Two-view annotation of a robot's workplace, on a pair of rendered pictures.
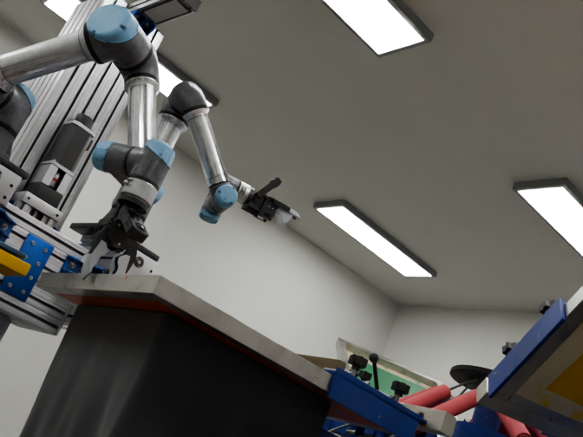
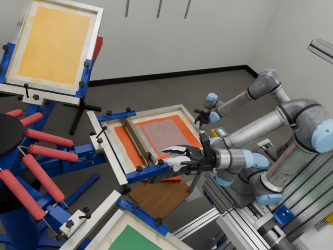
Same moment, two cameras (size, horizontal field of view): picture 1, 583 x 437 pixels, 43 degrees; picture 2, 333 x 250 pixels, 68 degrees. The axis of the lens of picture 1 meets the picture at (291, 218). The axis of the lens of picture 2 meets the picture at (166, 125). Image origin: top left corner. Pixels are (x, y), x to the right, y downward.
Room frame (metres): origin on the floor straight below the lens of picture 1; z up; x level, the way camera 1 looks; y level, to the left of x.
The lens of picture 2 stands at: (3.19, -0.12, 2.35)
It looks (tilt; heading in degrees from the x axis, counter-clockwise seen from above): 42 degrees down; 173
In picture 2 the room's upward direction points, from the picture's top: 18 degrees clockwise
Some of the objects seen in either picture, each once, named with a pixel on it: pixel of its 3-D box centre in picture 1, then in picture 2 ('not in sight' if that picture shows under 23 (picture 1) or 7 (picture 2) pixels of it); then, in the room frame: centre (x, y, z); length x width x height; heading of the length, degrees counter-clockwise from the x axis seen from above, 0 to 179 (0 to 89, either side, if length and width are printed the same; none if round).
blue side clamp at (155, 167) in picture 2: not in sight; (148, 172); (2.17, -0.02, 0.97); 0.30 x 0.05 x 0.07; 125
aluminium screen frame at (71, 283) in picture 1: (224, 354); (159, 136); (1.80, 0.02, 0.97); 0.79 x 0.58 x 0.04; 125
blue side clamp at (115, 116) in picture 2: (369, 405); (118, 118); (1.71, -0.33, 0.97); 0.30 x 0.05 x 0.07; 125
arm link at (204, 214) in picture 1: (214, 205); (226, 170); (2.50, 0.27, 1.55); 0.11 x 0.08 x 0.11; 15
